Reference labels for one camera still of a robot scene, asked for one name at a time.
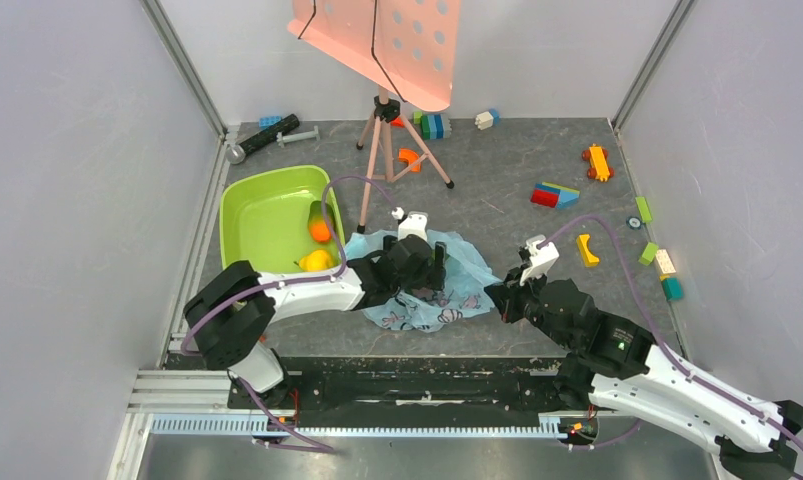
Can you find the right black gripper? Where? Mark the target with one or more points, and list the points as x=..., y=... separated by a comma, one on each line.
x=513, y=299

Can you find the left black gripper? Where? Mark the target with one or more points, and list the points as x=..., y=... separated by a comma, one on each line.
x=432, y=276

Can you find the light blue cartoon plastic bag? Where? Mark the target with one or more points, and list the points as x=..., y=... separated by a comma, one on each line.
x=427, y=309

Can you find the yellow fake lemon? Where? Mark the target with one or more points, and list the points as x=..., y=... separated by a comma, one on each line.
x=318, y=260

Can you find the green orange fake mango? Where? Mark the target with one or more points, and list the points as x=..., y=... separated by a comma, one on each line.
x=318, y=228

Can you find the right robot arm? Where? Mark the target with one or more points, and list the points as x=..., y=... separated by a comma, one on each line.
x=613, y=363

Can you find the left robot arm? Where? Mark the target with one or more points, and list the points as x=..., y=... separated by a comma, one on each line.
x=227, y=317

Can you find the yellow arch toy block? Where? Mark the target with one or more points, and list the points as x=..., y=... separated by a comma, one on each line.
x=588, y=258

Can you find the orange curved toy piece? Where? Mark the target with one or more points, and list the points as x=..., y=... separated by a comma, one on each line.
x=411, y=160

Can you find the red blue wedge blocks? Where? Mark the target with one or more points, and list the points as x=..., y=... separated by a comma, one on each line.
x=554, y=196

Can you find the green blue brick stack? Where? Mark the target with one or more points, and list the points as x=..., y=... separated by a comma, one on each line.
x=432, y=125

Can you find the small round blue wheel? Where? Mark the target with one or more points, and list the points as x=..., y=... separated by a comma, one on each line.
x=634, y=223

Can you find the pink tripod stand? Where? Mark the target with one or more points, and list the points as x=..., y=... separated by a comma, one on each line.
x=381, y=160

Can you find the green small brick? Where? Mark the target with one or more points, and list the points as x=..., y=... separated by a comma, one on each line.
x=648, y=254

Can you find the white blue toy brick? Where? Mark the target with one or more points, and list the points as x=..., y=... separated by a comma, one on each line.
x=487, y=119

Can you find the green plastic basin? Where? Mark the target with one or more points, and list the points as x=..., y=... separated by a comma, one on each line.
x=264, y=219

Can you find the orange yellow toy car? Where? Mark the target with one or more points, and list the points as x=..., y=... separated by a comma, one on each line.
x=597, y=159

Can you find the green flat brick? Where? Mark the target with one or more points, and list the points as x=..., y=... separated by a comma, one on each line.
x=644, y=209

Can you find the white yellow teal bricks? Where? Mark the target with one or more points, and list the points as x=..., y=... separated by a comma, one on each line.
x=670, y=284

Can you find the grey plastic syringe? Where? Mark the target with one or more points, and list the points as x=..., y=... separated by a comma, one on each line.
x=283, y=140

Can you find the black microphone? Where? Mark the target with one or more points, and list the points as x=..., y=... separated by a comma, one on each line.
x=240, y=150

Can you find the pink perforated board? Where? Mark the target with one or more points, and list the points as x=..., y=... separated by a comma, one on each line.
x=407, y=47

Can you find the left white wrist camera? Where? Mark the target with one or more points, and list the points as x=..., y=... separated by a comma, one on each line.
x=410, y=223

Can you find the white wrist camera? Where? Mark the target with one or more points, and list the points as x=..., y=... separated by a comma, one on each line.
x=410, y=223
x=538, y=255

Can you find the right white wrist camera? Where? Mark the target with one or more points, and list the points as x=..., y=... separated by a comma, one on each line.
x=538, y=255

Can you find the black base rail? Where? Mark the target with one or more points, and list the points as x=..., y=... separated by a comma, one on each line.
x=410, y=392

